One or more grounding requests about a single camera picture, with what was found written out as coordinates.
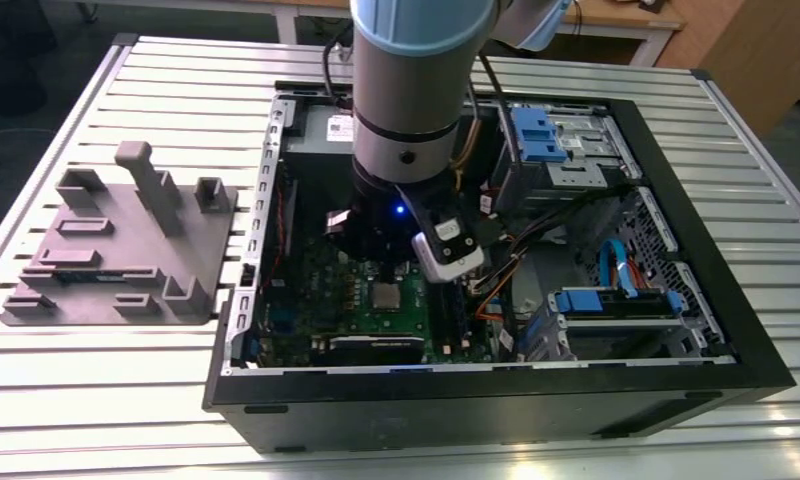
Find blue data wire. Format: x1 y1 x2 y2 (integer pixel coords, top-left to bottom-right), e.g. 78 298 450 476
597 238 649 301

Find grey parts rack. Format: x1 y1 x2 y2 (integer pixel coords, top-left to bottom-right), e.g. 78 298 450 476
0 140 241 329

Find black graphics card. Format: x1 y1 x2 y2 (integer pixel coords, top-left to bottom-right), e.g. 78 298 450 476
309 333 426 366

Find black wire bundle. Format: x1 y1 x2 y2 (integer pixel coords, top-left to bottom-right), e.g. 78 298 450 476
475 184 636 296

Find grey power supply unit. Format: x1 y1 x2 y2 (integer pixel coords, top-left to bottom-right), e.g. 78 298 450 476
282 103 359 226

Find black PC case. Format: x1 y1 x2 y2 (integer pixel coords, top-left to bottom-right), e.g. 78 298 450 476
201 79 798 455

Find metal disk bay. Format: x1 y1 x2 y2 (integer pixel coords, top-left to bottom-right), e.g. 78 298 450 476
518 287 732 362

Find silver CPU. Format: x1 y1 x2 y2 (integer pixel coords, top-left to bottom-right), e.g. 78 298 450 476
370 282 405 310

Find metal drive cage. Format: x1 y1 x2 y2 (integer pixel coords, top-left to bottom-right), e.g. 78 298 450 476
490 104 644 216

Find orange wire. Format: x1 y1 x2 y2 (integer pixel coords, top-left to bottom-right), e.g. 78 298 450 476
471 274 518 322

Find green motherboard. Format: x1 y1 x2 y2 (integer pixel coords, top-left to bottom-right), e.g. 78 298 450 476
249 234 501 366

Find black RAM slot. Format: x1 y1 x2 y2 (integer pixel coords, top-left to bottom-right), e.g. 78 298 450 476
434 283 451 352
447 280 473 350

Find wooden cabinet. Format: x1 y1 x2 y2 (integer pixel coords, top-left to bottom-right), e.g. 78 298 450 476
658 0 800 136

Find blue disk carrier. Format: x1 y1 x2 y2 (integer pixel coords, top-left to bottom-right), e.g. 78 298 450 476
546 287 685 321
509 107 567 164

